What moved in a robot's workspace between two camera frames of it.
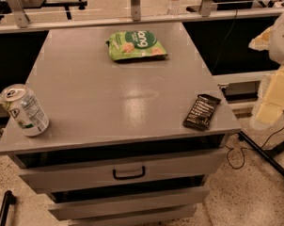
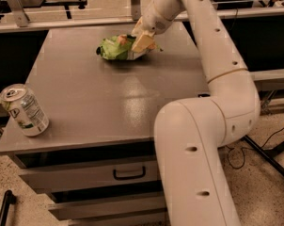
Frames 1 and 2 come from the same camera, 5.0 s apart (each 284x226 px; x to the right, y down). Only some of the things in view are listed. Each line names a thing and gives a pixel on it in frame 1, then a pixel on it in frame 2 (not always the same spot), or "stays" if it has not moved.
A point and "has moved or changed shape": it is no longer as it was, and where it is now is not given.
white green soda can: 24,109 stays
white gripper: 282,42 → 153,24
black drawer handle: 129,176 stays
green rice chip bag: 134,43 has moved or changed shape
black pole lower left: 7,200 stays
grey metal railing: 21,22 stays
